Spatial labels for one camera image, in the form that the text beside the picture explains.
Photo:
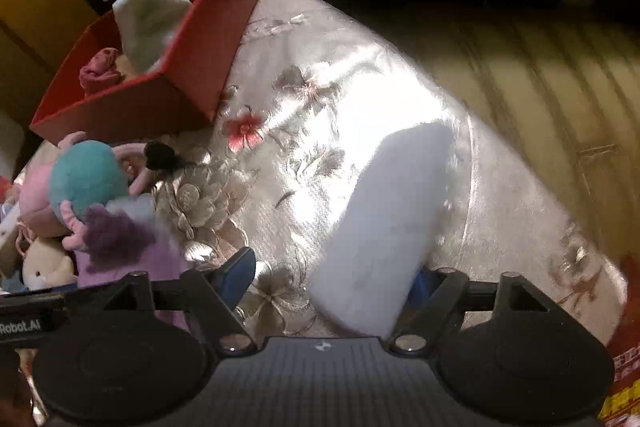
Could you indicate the cream bear plush toy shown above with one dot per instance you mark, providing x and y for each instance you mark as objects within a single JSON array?
[{"x": 47, "y": 264}]

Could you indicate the pink and teal plush toy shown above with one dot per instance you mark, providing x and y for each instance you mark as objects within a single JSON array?
[{"x": 85, "y": 177}]

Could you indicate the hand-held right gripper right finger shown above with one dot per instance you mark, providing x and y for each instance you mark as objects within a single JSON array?
[{"x": 436, "y": 302}]

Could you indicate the dark pink rolled sock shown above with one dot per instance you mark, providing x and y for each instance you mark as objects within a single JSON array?
[{"x": 100, "y": 72}]

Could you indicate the pale white soft cloth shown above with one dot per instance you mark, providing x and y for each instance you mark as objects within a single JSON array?
[{"x": 145, "y": 22}]

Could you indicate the purple plush toy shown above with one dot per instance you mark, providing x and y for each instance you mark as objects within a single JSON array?
[{"x": 130, "y": 252}]

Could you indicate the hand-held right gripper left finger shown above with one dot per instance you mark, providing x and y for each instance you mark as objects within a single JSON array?
[{"x": 241, "y": 276}]

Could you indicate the black fuzzy plush piece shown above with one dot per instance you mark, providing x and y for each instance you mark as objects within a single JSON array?
[{"x": 160, "y": 157}]

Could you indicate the red printed packet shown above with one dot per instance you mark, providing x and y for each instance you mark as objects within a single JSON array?
[{"x": 625, "y": 372}]

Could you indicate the red box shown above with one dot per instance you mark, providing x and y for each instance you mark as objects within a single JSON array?
[{"x": 210, "y": 57}]

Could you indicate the wooden cabinet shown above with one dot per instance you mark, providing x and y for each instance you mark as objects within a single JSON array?
[{"x": 35, "y": 7}]

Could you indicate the white sock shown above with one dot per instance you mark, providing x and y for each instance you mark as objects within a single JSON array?
[{"x": 380, "y": 227}]

